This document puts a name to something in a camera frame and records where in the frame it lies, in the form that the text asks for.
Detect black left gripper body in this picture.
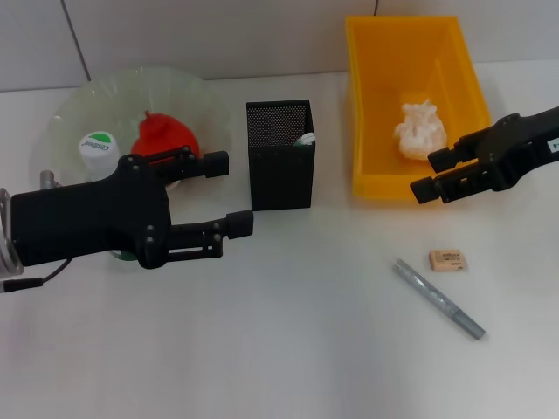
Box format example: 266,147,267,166
10,154,174,271

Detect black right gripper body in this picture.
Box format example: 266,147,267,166
475,104,559,193

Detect white paper ball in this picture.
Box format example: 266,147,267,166
394,99,450,162

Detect orange fruit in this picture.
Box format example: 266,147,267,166
130,110,202,176

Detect clear green-label water bottle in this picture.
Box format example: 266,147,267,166
78,130,141,265

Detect beige eraser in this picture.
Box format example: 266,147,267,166
428,248,465,274

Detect black mesh pen holder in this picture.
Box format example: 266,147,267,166
245,99,316,212

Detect grey pen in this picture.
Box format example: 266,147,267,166
391,257,487,340

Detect pale green glass fruit plate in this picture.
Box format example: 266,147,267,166
31,65,233,193

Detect yellow plastic bin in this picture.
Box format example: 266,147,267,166
344,15,491,201

